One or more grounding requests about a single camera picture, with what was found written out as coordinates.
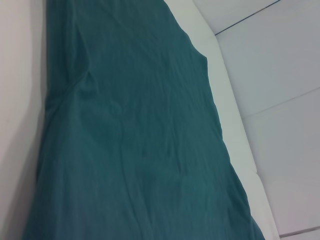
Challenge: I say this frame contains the teal blue t-shirt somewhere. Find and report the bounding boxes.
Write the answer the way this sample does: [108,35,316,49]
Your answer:
[21,0,266,240]

